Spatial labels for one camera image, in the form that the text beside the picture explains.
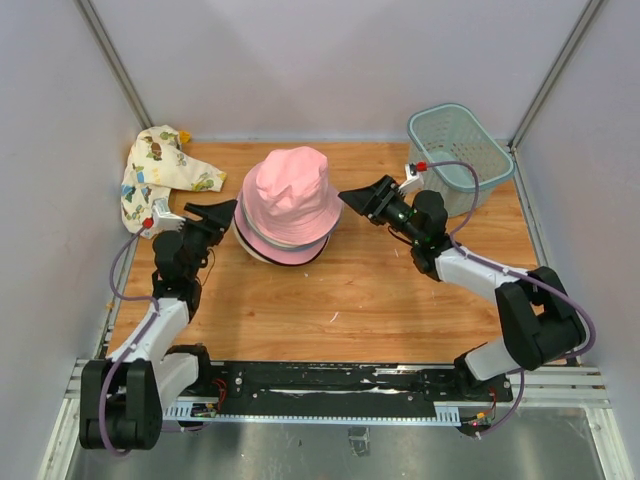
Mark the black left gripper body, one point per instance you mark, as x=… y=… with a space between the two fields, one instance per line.
x=198 y=237

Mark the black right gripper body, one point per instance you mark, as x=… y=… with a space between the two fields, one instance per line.
x=395 y=212

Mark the tan bucket hat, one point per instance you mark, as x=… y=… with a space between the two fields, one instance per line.
x=253 y=229

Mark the dusty pink hat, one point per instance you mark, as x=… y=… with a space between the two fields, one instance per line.
x=289 y=198

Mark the pink bucket hat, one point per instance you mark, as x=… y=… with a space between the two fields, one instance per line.
x=279 y=257

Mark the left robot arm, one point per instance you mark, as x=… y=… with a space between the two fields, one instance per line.
x=123 y=396

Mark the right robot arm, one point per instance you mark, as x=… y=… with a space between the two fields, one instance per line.
x=537 y=320

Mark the cartoon print cloth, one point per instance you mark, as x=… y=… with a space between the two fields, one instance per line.
x=157 y=165

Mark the small yellow object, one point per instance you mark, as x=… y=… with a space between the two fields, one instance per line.
x=184 y=137

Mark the grey plastic basket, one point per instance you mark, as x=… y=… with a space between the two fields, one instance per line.
x=470 y=164

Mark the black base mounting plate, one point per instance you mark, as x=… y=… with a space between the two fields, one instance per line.
x=334 y=392

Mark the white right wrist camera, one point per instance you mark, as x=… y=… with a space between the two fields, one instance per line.
x=414 y=181

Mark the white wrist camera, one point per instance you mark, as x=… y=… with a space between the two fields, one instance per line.
x=414 y=181
x=161 y=219

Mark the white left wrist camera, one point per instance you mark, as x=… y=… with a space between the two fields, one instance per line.
x=161 y=219

